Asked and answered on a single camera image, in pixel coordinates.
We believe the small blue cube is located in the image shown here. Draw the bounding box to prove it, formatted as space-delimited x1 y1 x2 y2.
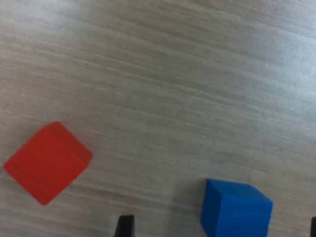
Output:
199 178 274 237

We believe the small red cube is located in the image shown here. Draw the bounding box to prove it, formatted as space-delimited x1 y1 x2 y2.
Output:
2 120 94 206

